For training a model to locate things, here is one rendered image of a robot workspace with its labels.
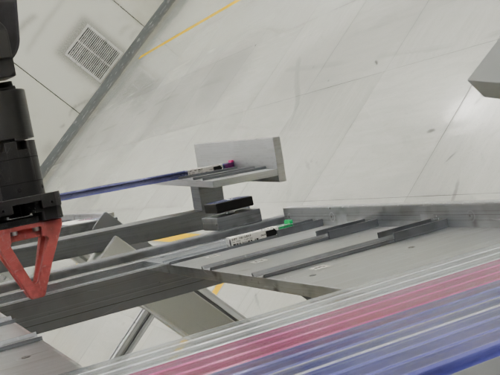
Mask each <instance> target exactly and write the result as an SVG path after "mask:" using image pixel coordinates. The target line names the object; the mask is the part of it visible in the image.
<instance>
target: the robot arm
mask: <svg viewBox="0 0 500 375"><path fill-rule="evenodd" d="M19 43H20V37H19V18H18V8H17V0H0V81H5V80H8V79H10V78H12V77H15V76H16V70H15V66H14V62H13V58H14V57H15V56H16V53H17V51H18V49H19ZM33 137H34V135H33V128H32V124H31V118H30V114H29V110H28V103H27V99H26V95H25V90H24V89H16V87H15V86H13V84H12V81H7V82H2V83H0V260H1V262H2V263H3V264H4V266H5V267H6V268H7V270H8V271H9V273H10V274H11V275H12V277H13V279H14V280H15V281H16V282H17V284H18V285H19V287H20V288H21V289H24V291H25V292H26V293H27V295H28V297H29V298H30V299H36V298H41V297H44V296H45V294H46V290H47V286H48V280H49V276H50V273H51V266H52V263H53V259H54V254H55V251H56V247H57V242H58V239H59V235H60V231H61V228H62V223H63V222H62V218H60V217H63V211H62V207H61V204H62V203H61V198H60V192H59V191H53V192H47V193H46V192H45V187H44V184H43V180H42V173H41V169H40V165H39V158H38V154H37V150H36V144H35V140H26V139H29V138H33ZM25 140H26V141H25ZM31 213H32V214H33V215H31ZM28 215H31V216H28ZM26 216H27V217H26ZM7 217H9V219H10V220H7ZM18 217H20V218H18ZM14 218H16V219H14ZM34 237H38V243H37V251H36V264H35V269H34V275H33V281H32V280H31V279H30V278H29V276H28V274H27V272H26V271H25V270H24V268H23V266H22V265H21V263H20V262H19V259H18V258H17V256H16V255H15V253H14V251H13V250H12V248H11V244H12V243H13V242H16V241H20V240H26V239H30V238H34Z"/></svg>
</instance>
